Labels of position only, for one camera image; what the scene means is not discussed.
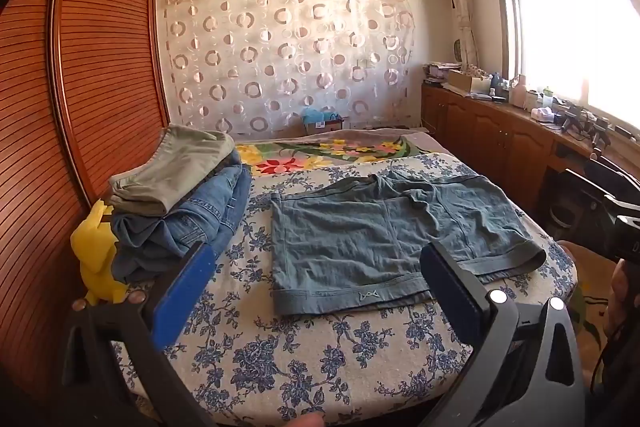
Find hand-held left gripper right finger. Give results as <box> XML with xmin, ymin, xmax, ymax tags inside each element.
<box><xmin>419</xmin><ymin>239</ymin><xmax>588</xmax><ymax>427</ymax></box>

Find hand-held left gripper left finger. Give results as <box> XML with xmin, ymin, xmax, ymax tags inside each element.
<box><xmin>60</xmin><ymin>241</ymin><xmax>218</xmax><ymax>427</ymax></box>

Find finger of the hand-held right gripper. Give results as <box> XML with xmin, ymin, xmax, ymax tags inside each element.
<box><xmin>590</xmin><ymin>152</ymin><xmax>640</xmax><ymax>188</ymax></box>
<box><xmin>565</xmin><ymin>167</ymin><xmax>626</xmax><ymax>210</ymax></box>

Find teal short pants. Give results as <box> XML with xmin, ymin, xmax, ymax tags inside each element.
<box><xmin>270</xmin><ymin>169</ymin><xmax>547</xmax><ymax>317</ymax></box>

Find olive green folded pants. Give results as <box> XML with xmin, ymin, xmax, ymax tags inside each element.
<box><xmin>109</xmin><ymin>123</ymin><xmax>236</xmax><ymax>217</ymax></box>

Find black tools on cabinet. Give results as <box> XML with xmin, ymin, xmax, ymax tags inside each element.
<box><xmin>555</xmin><ymin>103</ymin><xmax>612</xmax><ymax>148</ymax></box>

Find blue folded jeans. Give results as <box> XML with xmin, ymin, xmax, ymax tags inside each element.
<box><xmin>111</xmin><ymin>149</ymin><xmax>253</xmax><ymax>283</ymax></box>

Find yellow plush toy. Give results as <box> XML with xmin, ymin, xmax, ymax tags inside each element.
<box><xmin>70</xmin><ymin>199</ymin><xmax>131</xmax><ymax>305</ymax></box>

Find long wooden cabinet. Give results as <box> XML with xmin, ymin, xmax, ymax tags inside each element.
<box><xmin>421</xmin><ymin>82</ymin><xmax>640</xmax><ymax>228</ymax></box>

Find blue floral bed sheet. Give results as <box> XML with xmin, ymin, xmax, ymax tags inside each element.
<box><xmin>112</xmin><ymin>152</ymin><xmax>578</xmax><ymax>425</ymax></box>

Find person's dark clothed leg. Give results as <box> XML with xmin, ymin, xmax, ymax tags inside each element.
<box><xmin>585</xmin><ymin>257</ymin><xmax>640</xmax><ymax>427</ymax></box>

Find wooden framed window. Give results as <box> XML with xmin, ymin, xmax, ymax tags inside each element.
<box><xmin>487</xmin><ymin>0</ymin><xmax>640</xmax><ymax>132</ymax></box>

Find open cardboard box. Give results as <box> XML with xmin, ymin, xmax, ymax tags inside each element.
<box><xmin>447</xmin><ymin>69</ymin><xmax>493</xmax><ymax>92</ymax></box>

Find colourful flower blanket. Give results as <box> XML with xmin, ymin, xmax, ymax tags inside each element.
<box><xmin>232</xmin><ymin>127</ymin><xmax>443</xmax><ymax>178</ymax></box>

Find pile of papers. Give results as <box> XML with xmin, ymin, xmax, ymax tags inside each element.
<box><xmin>422</xmin><ymin>62</ymin><xmax>463</xmax><ymax>86</ymax></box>

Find cardboard box with label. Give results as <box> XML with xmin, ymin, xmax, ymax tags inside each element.
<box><xmin>301</xmin><ymin>117</ymin><xmax>346</xmax><ymax>138</ymax></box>

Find blue plastic bag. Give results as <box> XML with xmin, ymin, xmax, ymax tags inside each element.
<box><xmin>302</xmin><ymin>108</ymin><xmax>338</xmax><ymax>125</ymax></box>

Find wooden slatted wardrobe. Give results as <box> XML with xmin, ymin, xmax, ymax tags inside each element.
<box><xmin>0</xmin><ymin>0</ymin><xmax>171</xmax><ymax>427</ymax></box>

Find circle patterned sheer curtain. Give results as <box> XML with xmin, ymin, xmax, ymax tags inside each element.
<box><xmin>157</xmin><ymin>0</ymin><xmax>418</xmax><ymax>142</ymax></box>

